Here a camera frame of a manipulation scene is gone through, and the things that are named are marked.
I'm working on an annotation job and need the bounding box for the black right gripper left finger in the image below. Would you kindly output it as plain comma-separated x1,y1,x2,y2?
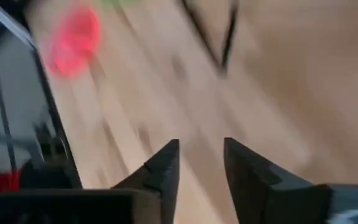
0,138,180,224

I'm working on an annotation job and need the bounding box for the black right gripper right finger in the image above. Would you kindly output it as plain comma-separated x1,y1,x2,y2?
223,137,358,224

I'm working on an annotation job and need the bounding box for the translucent green plate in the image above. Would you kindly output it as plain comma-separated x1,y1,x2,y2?
100,0,140,6

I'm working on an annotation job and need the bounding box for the black table edge rail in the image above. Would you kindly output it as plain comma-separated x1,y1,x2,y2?
0,0,83,189

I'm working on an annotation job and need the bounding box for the translucent pink plate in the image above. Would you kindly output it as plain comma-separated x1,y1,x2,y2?
42,4,102,79

